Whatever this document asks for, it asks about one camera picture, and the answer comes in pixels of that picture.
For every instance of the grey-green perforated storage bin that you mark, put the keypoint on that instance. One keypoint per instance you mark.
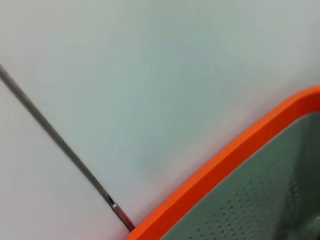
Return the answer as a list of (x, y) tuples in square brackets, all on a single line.
[(250, 200)]

